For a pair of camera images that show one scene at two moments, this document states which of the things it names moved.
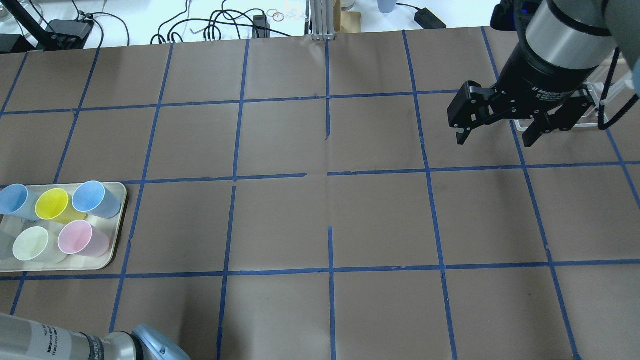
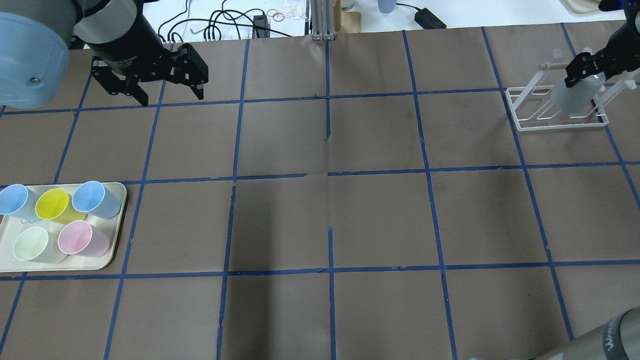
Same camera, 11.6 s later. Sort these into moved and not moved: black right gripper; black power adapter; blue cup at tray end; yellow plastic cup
Moved: black right gripper
Not moved: black power adapter; blue cup at tray end; yellow plastic cup
